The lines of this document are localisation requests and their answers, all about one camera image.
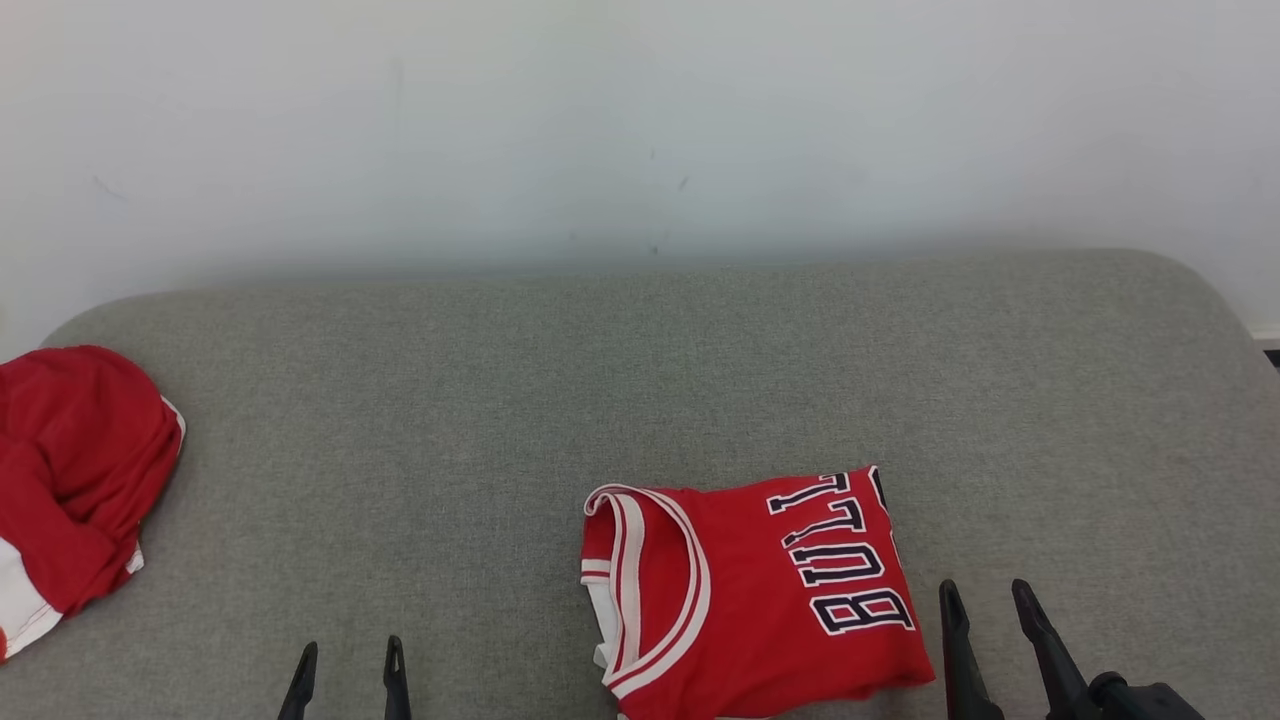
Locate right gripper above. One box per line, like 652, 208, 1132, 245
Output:
938, 578, 1207, 720

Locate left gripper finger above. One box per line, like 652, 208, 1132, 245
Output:
383, 635, 413, 720
277, 641, 319, 720

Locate red Bulls basketball jersey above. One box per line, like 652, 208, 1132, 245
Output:
580, 465, 937, 720

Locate red shorts with white trim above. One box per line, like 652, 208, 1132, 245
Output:
0, 345, 187, 663

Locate grey fabric sofa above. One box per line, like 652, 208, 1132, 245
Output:
0, 248, 1280, 720

